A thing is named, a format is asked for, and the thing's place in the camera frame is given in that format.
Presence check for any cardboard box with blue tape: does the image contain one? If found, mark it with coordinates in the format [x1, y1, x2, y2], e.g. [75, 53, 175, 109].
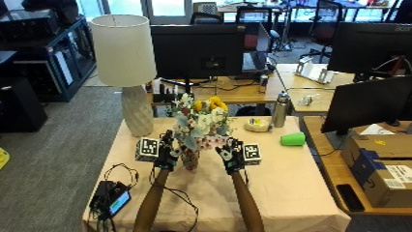
[351, 149, 412, 209]

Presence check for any patterned flower vase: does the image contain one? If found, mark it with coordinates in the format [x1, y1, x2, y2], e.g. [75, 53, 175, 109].
[179, 147, 201, 171]

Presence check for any clear plastic wrap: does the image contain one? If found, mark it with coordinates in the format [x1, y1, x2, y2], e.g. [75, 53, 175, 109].
[296, 93, 321, 107]

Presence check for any large black monitor back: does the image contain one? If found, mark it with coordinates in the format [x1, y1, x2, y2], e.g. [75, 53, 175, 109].
[327, 21, 412, 81]

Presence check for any white marker cube right glove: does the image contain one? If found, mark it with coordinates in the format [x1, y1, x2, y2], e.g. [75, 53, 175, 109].
[243, 143, 264, 166]

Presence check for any beige tablecloth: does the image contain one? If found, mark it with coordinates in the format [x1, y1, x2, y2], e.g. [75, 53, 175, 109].
[80, 115, 352, 232]

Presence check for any white marker cube left glove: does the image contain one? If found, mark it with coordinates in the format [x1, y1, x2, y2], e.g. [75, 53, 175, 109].
[133, 136, 161, 162]

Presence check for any yellow object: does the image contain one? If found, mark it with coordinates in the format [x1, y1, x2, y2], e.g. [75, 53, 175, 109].
[0, 147, 12, 171]

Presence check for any black monitor with stand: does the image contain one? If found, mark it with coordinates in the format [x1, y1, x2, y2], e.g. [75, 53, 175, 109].
[149, 23, 247, 95]

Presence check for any steel water bottle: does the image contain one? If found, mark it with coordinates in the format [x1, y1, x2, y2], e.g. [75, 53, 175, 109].
[272, 91, 291, 129]

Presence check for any black floor cabinet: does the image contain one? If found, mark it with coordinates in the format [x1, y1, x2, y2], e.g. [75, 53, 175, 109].
[0, 76, 49, 133]

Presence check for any black office chair red seat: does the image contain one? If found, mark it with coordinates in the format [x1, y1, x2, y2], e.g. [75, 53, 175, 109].
[307, 0, 345, 64]

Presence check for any thin black looped cable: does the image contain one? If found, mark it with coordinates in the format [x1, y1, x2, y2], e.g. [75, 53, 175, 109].
[103, 162, 140, 190]

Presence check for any long wooden desk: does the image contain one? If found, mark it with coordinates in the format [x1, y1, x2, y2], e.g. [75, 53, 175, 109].
[147, 71, 287, 116]

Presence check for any person's left hand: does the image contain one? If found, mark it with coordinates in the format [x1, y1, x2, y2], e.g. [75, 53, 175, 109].
[152, 130, 181, 172]

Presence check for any mixed flower bouquet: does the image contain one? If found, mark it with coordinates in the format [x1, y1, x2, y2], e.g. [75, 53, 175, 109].
[169, 93, 236, 153]

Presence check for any flat cardboard box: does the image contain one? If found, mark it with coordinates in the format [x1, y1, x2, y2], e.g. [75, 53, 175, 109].
[340, 132, 412, 168]

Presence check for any long black glove cable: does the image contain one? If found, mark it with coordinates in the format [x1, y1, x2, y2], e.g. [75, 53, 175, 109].
[148, 166, 201, 232]

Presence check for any silver drink can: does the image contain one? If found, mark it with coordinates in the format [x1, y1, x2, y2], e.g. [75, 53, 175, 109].
[257, 73, 271, 95]

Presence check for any dark-edged wooden desk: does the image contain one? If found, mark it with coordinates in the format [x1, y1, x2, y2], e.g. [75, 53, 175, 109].
[301, 115, 412, 217]

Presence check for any white paper sheet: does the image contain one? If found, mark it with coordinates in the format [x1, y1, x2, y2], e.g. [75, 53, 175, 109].
[359, 123, 396, 136]

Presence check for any light wooden desk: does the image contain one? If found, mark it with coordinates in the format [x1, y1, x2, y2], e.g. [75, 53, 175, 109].
[275, 63, 356, 114]

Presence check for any green plastic cup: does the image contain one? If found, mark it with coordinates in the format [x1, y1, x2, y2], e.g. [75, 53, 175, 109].
[280, 131, 308, 147]

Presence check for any person's right hand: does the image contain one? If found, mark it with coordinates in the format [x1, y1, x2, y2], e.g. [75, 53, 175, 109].
[213, 137, 245, 175]

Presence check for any white table lamp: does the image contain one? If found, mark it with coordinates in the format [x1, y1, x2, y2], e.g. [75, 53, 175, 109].
[89, 14, 159, 138]

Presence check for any white folding stand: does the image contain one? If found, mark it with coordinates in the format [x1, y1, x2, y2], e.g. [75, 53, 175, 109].
[295, 55, 336, 85]

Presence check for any black storage shelf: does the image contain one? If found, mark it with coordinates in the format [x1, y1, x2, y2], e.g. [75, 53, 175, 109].
[0, 9, 97, 103]

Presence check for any black phone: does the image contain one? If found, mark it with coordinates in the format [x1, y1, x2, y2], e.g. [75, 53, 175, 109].
[335, 183, 367, 213]

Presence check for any black desk organiser with bottles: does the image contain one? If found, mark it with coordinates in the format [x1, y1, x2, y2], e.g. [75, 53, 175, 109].
[144, 76, 196, 104]

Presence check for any open black laptop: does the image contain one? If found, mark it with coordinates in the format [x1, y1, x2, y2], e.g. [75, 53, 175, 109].
[241, 21, 276, 74]

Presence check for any black mesh office chair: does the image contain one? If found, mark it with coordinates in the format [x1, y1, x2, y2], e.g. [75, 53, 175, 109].
[188, 11, 225, 26]

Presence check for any black device with lit screen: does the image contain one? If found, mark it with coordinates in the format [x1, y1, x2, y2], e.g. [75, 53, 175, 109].
[88, 180, 132, 218]

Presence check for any tilted black monitor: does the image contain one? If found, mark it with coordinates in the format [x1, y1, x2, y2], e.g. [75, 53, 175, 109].
[319, 74, 412, 136]

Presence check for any beige pouch with yellow label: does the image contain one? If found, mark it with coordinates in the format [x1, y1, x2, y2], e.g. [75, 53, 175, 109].
[244, 117, 272, 133]

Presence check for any white marker cube glove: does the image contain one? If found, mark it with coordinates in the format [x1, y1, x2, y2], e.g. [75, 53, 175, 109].
[243, 143, 264, 166]
[133, 136, 161, 162]

